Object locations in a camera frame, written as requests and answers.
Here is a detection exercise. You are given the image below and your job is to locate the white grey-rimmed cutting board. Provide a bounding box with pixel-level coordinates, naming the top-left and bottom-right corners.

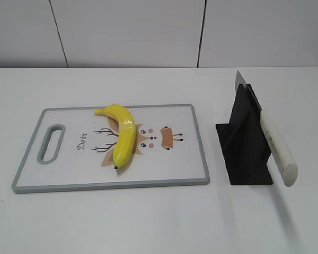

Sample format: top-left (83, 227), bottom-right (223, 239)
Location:
top-left (12, 104), bottom-right (210, 193)

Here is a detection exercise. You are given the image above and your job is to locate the black knife stand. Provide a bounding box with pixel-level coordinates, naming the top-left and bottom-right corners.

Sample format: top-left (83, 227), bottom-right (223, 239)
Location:
top-left (216, 84), bottom-right (273, 185)

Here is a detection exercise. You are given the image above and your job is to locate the white-handled kitchen knife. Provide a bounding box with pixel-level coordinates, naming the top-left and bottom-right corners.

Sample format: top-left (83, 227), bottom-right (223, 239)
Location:
top-left (235, 71), bottom-right (298, 187)

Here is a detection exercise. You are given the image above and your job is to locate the yellow plastic banana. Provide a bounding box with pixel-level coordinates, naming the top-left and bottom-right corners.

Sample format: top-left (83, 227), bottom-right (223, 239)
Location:
top-left (92, 104), bottom-right (137, 169)

